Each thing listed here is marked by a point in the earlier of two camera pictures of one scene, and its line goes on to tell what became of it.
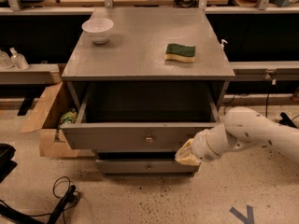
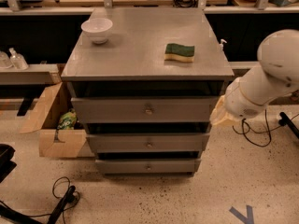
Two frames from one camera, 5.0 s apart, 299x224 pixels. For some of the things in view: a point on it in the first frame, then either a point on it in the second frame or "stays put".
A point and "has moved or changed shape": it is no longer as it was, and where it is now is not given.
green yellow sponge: [177, 51] stays put
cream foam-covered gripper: [201, 147] -> [239, 103]
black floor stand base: [21, 217] stays put
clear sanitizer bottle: [18, 60] stays put
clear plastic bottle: [5, 61] stays put
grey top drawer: [138, 116] has moved or changed shape
